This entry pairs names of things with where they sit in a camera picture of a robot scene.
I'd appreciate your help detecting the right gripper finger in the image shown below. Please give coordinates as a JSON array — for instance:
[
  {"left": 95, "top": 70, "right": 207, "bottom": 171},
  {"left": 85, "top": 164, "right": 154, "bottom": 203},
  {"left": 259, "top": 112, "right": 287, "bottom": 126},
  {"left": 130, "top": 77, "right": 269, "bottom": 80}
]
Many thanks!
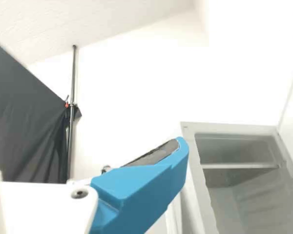
[{"left": 84, "top": 136, "right": 190, "bottom": 234}]

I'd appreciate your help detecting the white incubator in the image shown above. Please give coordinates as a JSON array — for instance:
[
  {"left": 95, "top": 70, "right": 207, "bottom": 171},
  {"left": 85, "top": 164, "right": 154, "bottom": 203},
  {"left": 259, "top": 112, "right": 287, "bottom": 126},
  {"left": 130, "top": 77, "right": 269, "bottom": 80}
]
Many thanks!
[{"left": 179, "top": 121, "right": 293, "bottom": 234}]

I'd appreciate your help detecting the silver curtain pole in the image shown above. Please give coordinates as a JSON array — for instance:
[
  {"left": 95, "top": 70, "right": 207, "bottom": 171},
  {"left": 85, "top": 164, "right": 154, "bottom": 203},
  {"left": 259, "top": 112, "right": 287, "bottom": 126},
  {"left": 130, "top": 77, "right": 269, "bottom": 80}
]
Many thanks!
[{"left": 64, "top": 44, "right": 80, "bottom": 184}]

